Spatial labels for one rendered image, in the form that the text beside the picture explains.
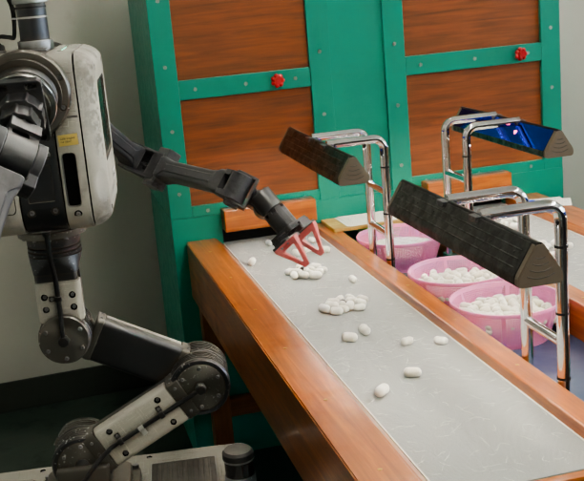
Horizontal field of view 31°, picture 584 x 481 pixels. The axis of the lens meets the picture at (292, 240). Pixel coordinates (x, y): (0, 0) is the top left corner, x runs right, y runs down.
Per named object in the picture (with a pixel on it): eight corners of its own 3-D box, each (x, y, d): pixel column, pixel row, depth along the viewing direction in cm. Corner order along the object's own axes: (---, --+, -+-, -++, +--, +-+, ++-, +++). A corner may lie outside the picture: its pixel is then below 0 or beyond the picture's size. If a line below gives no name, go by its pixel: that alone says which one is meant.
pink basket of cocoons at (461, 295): (478, 362, 236) (476, 323, 234) (433, 327, 261) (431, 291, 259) (585, 343, 242) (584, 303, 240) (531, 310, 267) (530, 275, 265)
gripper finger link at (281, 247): (294, 277, 241) (267, 245, 241) (305, 268, 247) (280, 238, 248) (313, 259, 238) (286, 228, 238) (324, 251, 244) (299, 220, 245)
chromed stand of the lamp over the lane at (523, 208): (487, 445, 195) (476, 213, 184) (445, 406, 214) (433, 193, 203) (578, 427, 200) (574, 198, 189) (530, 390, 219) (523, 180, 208)
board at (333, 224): (334, 233, 327) (334, 229, 327) (321, 222, 341) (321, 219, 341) (432, 219, 334) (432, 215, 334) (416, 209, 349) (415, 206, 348)
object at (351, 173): (339, 186, 258) (337, 157, 256) (279, 152, 317) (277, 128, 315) (370, 182, 260) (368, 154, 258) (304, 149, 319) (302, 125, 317)
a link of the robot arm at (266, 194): (247, 197, 244) (265, 180, 244) (246, 201, 251) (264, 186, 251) (266, 219, 243) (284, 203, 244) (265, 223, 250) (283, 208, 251)
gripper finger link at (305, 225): (305, 268, 247) (280, 238, 248) (316, 260, 253) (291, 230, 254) (324, 251, 244) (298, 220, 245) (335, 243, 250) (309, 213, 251)
